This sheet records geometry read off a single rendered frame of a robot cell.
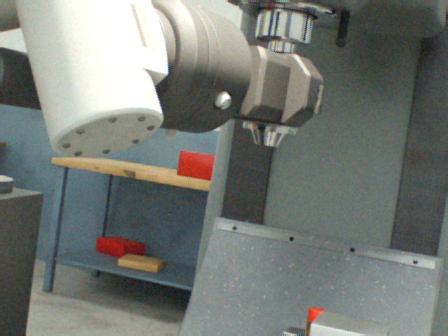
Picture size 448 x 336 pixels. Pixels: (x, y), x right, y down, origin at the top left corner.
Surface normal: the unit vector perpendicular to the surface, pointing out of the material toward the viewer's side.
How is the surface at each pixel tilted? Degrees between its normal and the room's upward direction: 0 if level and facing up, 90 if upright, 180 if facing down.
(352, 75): 90
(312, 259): 63
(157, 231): 90
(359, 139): 90
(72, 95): 82
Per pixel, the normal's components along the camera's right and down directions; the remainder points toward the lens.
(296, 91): -0.55, -0.05
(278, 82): 0.82, 0.15
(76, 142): 0.30, 0.92
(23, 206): 0.97, 0.14
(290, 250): -0.22, -0.44
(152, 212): -0.32, 0.00
